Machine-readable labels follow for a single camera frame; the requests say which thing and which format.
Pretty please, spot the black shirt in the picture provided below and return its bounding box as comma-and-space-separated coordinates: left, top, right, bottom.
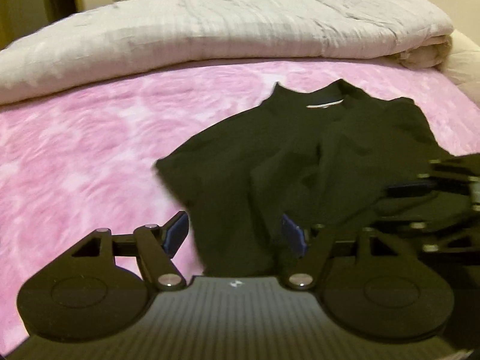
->
155, 80, 450, 277

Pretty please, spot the pink rose patterned bedsheet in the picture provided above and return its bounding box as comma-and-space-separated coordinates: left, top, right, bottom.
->
1, 59, 479, 354

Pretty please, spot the grey folded duvet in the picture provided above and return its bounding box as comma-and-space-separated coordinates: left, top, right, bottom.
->
1, 0, 454, 105

